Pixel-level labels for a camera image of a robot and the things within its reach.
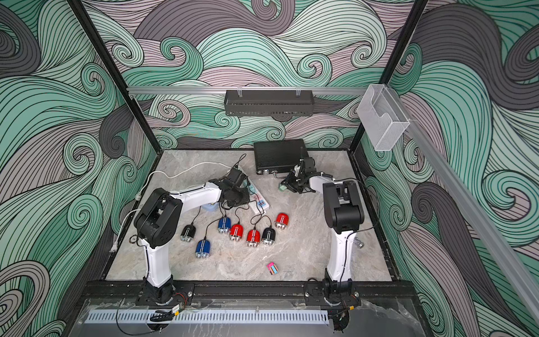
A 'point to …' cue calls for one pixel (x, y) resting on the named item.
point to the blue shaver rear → (224, 225)
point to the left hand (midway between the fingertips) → (249, 198)
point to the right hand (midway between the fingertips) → (280, 184)
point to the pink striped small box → (272, 268)
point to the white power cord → (138, 195)
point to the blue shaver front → (203, 248)
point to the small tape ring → (132, 239)
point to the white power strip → (257, 201)
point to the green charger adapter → (282, 187)
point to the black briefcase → (278, 156)
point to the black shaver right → (268, 236)
